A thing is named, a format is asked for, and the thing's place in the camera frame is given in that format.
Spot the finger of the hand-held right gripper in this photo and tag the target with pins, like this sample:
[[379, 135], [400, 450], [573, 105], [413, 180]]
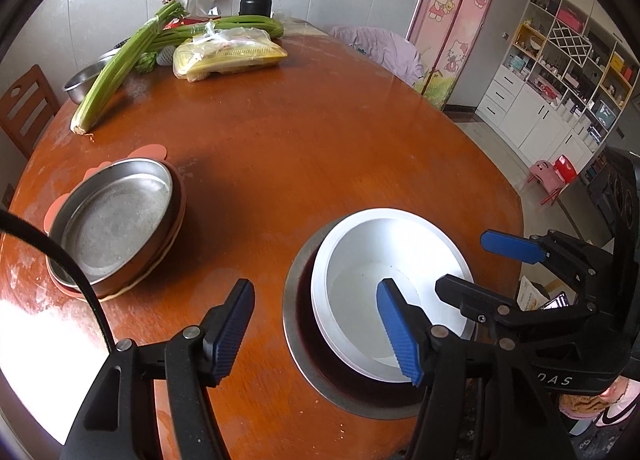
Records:
[[475, 297], [515, 247]]

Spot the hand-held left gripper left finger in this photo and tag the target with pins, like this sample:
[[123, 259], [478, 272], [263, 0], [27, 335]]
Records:
[[230, 335]]

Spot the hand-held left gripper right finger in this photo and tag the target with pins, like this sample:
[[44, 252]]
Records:
[[397, 332]]

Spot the large steel bowl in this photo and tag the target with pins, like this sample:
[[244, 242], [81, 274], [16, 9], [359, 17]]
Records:
[[300, 340]]

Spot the round steel pan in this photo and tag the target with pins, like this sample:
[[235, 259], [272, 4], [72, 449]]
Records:
[[110, 225]]

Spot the orange animal-shaped plastic plate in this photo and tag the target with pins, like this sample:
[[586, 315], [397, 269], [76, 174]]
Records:
[[150, 150]]

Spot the white paper booklet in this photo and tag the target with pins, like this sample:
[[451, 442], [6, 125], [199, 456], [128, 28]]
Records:
[[530, 292]]

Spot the pink white shoe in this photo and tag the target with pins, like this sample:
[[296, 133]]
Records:
[[617, 407]]

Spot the smartphone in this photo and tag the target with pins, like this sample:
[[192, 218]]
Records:
[[556, 301]]

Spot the pink stool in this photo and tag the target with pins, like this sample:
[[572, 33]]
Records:
[[544, 175]]

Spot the red stool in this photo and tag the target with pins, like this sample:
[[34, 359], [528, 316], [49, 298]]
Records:
[[566, 169]]

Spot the white storage cabinet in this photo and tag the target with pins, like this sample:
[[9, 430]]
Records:
[[525, 115]]

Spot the purple cloth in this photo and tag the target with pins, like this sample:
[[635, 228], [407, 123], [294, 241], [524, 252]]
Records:
[[385, 50]]

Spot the pink cartoon cat wardrobe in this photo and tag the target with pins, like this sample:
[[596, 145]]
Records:
[[460, 15]]

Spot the yellow plastic food bag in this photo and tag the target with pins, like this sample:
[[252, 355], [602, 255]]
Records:
[[225, 58]]

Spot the white foam net fruit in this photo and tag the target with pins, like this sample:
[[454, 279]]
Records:
[[165, 57]]

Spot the thick celery bunch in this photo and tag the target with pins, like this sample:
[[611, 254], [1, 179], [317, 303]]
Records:
[[115, 70]]

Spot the small steel basin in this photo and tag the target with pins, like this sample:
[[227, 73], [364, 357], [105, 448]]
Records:
[[80, 83]]

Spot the wooden slat-back chair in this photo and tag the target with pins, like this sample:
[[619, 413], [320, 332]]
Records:
[[25, 110]]

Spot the long green vegetable bunch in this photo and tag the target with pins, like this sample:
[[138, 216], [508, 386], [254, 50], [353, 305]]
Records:
[[250, 25]]

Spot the low wall socket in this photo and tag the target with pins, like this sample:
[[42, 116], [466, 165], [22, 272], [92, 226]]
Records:
[[8, 194]]

